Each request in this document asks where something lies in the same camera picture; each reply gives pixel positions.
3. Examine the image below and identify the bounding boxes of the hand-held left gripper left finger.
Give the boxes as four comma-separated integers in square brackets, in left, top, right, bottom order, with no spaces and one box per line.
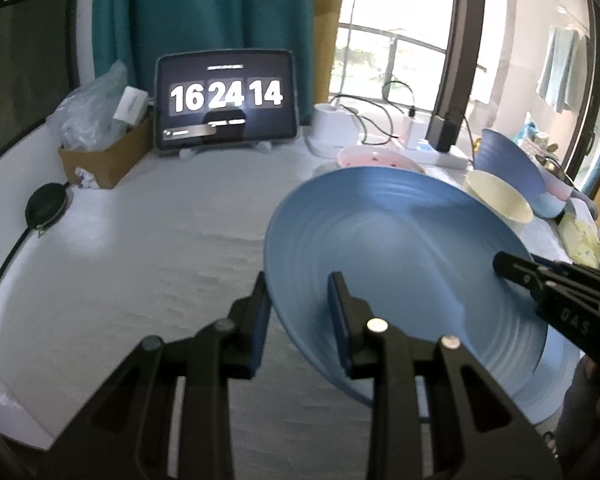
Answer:
[45,270,273,480]

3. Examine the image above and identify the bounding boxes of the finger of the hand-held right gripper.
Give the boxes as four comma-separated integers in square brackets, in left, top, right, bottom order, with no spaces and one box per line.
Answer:
[532,256,600,288]
[492,251,548,293]

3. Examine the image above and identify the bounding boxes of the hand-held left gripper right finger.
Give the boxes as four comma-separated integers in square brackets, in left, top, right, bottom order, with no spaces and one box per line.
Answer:
[327,271,563,480]

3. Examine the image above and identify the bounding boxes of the light blue plate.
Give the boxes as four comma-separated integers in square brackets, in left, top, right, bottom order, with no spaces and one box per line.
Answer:
[512,327,582,424]

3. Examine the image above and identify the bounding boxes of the cream bowl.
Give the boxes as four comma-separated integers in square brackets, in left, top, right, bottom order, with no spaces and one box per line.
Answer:
[466,169,533,225]

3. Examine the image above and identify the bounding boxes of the large blue ridged plate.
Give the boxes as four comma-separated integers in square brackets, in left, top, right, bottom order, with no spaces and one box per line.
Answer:
[264,166,549,411]

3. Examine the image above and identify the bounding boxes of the blue bowl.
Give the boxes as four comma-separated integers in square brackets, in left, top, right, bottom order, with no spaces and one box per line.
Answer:
[474,128,563,219]

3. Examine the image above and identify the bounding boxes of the person's right hand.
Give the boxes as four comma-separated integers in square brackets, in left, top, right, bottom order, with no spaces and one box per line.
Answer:
[555,352,600,473]

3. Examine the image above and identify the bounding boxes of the yellow tissue pack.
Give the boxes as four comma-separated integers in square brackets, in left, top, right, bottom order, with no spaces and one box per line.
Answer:
[558,210,600,266]

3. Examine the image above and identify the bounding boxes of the pink and blue pot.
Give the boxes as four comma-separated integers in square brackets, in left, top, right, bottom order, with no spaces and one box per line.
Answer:
[540,157,576,202]

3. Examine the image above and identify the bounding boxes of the white basket with items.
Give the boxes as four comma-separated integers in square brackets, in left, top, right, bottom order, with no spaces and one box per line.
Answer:
[517,125,561,161]

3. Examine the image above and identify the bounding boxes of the white power strip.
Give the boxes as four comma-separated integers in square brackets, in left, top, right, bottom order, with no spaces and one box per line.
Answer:
[390,137,473,170]

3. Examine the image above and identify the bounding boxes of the black charger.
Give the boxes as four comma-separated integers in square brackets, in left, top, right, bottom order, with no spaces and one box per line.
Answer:
[426,112,463,153]

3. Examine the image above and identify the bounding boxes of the pink speckled bowl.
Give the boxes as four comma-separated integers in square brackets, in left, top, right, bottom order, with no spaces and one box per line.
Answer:
[336,146,426,175]

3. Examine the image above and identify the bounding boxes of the white charger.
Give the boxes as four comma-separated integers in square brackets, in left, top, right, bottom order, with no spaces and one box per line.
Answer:
[402,115,426,148]

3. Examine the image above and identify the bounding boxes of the white tablet stand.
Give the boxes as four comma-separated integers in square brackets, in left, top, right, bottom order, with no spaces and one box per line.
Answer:
[179,141,274,161]

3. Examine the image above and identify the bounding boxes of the white desk lamp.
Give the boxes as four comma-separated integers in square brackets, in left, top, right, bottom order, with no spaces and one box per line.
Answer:
[306,0,405,158]

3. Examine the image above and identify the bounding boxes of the tablet with clock display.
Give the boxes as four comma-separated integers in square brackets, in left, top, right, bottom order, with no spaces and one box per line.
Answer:
[155,50,299,152]

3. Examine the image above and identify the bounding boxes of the hanging light blue towel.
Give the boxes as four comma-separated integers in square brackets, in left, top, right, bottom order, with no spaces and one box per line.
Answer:
[536,25,588,113]

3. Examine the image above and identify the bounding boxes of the black round case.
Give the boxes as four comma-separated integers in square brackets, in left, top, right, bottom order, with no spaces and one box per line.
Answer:
[26,183,72,231]

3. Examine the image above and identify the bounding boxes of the balcony railing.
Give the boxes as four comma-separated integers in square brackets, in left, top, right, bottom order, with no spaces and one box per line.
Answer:
[337,25,448,106]

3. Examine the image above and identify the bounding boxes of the small white box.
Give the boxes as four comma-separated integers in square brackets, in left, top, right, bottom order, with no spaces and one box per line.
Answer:
[113,86,149,126]

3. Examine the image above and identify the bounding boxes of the clear plastic bags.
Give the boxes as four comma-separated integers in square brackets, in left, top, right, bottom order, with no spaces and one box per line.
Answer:
[46,60,131,152]

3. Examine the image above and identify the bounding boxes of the yellow curtain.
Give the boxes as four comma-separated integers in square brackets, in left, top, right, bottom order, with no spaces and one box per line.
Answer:
[312,0,343,106]

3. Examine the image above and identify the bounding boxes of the teal curtain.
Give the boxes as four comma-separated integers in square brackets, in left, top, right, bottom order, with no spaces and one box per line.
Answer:
[92,0,315,126]

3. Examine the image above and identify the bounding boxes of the black charger cable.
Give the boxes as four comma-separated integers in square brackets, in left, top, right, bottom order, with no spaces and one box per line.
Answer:
[382,80,417,117]

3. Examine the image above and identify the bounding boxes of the black lamp cable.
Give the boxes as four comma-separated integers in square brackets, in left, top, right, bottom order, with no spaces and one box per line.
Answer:
[330,94,398,145]

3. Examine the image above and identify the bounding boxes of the dark window frame post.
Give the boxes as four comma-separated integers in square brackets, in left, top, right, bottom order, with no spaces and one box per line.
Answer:
[432,0,488,116]

